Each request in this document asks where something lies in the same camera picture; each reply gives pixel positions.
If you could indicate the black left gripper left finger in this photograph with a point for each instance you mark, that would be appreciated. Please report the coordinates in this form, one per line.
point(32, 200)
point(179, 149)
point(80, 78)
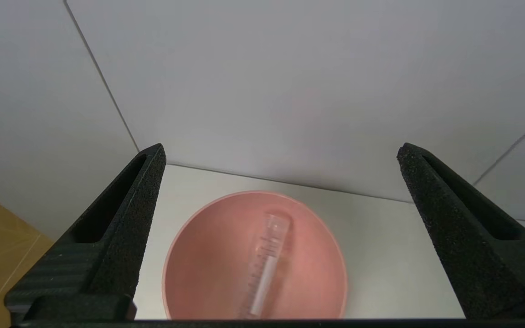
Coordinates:
point(107, 255)

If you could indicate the test tube with red pigment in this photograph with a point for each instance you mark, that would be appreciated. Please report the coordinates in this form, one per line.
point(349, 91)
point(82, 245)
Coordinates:
point(265, 269)

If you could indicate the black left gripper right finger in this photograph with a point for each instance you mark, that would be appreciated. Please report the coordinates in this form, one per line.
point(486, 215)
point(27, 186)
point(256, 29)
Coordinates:
point(481, 255)

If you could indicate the pink plastic bowl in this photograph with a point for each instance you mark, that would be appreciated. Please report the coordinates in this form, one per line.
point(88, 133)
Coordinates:
point(208, 273)

